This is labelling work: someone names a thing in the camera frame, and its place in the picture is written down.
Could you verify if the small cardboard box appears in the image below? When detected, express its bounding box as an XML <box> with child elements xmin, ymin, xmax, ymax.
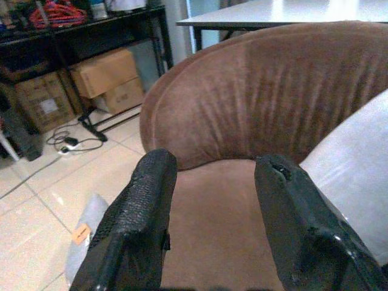
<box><xmin>92</xmin><ymin>77</ymin><xmax>146</xmax><ymax>115</ymax></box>

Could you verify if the grey pillow with orange tag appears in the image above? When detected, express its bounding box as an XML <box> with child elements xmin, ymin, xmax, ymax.
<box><xmin>65</xmin><ymin>193</ymin><xmax>110</xmax><ymax>286</ymax></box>

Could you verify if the brown round suede sofa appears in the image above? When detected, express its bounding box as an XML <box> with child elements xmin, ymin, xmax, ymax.
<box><xmin>139</xmin><ymin>20</ymin><xmax>388</xmax><ymax>291</ymax></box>

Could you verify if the grey pillow with white print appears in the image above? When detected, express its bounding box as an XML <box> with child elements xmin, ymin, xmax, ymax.
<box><xmin>298</xmin><ymin>89</ymin><xmax>388</xmax><ymax>267</ymax></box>

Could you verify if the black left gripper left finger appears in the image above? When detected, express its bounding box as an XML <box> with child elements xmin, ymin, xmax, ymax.
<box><xmin>69</xmin><ymin>148</ymin><xmax>178</xmax><ymax>291</ymax></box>

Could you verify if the black metal shelf rack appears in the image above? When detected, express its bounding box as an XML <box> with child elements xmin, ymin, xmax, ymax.
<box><xmin>0</xmin><ymin>5</ymin><xmax>175</xmax><ymax>143</ymax></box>

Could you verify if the white power strip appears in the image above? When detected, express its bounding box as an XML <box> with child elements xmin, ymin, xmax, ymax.
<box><xmin>59</xmin><ymin>142</ymin><xmax>82</xmax><ymax>154</ymax></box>

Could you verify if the large plain cardboard box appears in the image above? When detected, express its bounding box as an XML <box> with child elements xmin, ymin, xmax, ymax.
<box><xmin>69</xmin><ymin>48</ymin><xmax>140</xmax><ymax>99</ymax></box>

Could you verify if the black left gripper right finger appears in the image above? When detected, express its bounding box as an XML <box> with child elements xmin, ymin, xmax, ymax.
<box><xmin>253</xmin><ymin>153</ymin><xmax>388</xmax><ymax>291</ymax></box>

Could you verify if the cardboard box with white label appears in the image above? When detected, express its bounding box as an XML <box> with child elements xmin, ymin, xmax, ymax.
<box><xmin>13</xmin><ymin>71</ymin><xmax>76</xmax><ymax>133</ymax></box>

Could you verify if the red hangers bundle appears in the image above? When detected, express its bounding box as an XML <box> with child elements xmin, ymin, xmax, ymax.
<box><xmin>30</xmin><ymin>0</ymin><xmax>87</xmax><ymax>30</ymax></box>

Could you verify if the black ribbed bin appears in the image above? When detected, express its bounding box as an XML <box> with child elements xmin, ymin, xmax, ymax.
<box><xmin>1</xmin><ymin>107</ymin><xmax>43</xmax><ymax>161</ymax></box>

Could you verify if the black floor cable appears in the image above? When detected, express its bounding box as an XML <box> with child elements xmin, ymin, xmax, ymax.
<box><xmin>45</xmin><ymin>119</ymin><xmax>104</xmax><ymax>152</ymax></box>

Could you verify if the white table with black legs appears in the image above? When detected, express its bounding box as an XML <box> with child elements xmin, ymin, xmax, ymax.
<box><xmin>175</xmin><ymin>0</ymin><xmax>388</xmax><ymax>54</ymax></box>

